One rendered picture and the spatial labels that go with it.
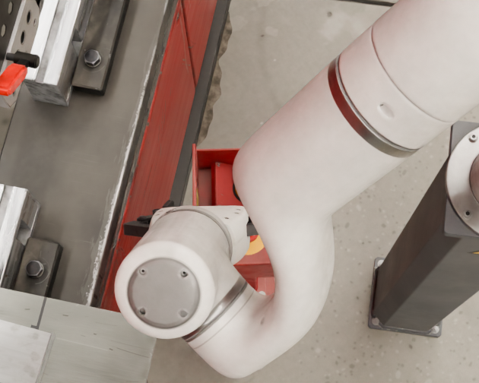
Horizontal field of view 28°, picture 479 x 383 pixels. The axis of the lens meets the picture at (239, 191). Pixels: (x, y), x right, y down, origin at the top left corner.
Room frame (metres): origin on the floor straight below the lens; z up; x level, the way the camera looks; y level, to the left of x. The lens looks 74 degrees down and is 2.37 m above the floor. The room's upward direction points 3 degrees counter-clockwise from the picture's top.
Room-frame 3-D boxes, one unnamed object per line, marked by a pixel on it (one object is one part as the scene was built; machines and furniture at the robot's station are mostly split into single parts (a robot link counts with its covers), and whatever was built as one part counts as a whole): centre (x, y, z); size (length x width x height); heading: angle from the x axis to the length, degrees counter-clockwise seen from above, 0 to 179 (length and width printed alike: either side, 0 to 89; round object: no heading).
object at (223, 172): (0.43, 0.00, 0.75); 0.20 x 0.16 x 0.18; 178
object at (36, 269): (0.32, 0.33, 0.91); 0.03 x 0.03 x 0.02
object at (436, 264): (0.39, -0.40, 0.50); 0.18 x 0.18 x 1.00; 79
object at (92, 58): (0.67, 0.23, 0.91); 0.03 x 0.03 x 0.02
